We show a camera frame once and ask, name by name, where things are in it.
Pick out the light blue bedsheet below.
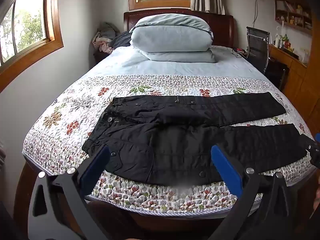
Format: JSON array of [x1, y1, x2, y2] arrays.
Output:
[[93, 45, 265, 78]]

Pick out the black mesh office chair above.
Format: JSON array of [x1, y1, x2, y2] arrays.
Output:
[[245, 26, 271, 74]]

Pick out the wooden bed frame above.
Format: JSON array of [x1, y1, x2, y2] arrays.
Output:
[[14, 160, 320, 240]]

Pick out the folded light blue duvet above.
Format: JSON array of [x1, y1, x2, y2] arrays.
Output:
[[130, 14, 217, 63]]

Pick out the floral quilted bedspread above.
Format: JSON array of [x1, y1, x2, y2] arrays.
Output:
[[22, 74, 316, 217]]

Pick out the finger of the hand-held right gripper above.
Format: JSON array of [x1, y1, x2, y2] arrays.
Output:
[[299, 133, 320, 168]]

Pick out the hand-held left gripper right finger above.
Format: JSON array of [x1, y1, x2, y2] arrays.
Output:
[[207, 144, 312, 240]]

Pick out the colourful toy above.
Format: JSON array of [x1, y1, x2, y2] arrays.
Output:
[[283, 34, 293, 50]]

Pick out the wooden desk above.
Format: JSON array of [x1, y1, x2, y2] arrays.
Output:
[[268, 44, 308, 100]]

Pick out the white wall cable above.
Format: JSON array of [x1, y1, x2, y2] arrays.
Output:
[[252, 0, 259, 29]]

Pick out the pile of clothes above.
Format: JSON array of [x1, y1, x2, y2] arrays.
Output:
[[92, 22, 120, 54]]

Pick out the wooden wall shelf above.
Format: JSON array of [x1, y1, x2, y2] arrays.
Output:
[[261, 0, 313, 36]]

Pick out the wooden headboard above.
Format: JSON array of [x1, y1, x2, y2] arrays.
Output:
[[123, 8, 238, 48]]

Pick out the black pants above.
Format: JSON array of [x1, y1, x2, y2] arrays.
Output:
[[82, 92, 308, 186]]

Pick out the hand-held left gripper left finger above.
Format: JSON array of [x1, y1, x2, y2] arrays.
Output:
[[27, 145, 112, 240]]

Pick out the large wooden side window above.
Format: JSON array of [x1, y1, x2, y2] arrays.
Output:
[[0, 0, 64, 93]]

